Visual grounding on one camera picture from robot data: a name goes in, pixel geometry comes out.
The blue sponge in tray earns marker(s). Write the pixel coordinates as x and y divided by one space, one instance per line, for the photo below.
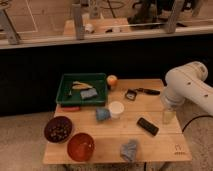
87 94

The red bowl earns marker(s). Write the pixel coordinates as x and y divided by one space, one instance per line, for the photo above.
80 147

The orange apple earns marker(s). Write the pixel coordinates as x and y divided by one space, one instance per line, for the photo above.
112 80

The red marker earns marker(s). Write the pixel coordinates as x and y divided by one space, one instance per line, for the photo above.
70 109

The dark brown bowl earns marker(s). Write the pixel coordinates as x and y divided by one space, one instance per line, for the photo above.
58 129

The grey towel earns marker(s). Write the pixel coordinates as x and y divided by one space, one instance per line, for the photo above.
128 150

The black handled peeler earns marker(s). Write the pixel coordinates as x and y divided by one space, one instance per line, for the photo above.
132 93

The blue cup on side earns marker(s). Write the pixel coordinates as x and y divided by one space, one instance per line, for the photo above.
102 114

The green plastic tray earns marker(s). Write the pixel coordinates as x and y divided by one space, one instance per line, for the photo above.
66 96

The black remote control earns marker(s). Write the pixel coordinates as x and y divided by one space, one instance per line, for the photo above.
148 126

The white paper cup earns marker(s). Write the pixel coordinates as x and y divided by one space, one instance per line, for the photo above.
116 108

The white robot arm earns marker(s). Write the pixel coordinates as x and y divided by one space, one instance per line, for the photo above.
188 82

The yellow banana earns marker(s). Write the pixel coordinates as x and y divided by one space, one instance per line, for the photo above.
76 85

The clear glass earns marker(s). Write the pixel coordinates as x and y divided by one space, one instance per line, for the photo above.
168 114

